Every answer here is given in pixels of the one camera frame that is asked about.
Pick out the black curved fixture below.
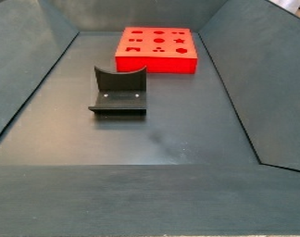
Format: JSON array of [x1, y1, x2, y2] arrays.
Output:
[[88, 68, 146, 113]]

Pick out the red foam shape block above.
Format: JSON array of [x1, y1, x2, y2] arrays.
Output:
[[115, 27, 198, 74]]

